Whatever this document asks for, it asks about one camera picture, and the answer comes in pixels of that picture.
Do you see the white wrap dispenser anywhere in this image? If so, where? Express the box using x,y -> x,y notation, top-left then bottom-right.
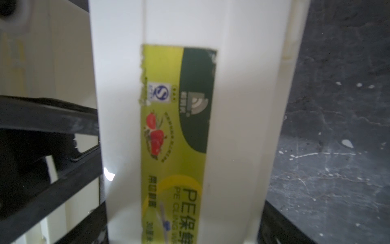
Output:
1,1 -> 101,244
89,1 -> 310,244

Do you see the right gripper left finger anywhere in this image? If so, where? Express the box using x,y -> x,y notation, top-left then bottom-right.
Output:
56,202 -> 109,244

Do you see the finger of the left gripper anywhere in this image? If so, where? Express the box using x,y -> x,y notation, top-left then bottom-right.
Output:
1,96 -> 99,136
1,146 -> 103,244

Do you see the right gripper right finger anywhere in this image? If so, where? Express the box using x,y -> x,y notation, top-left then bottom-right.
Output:
258,201 -> 316,244

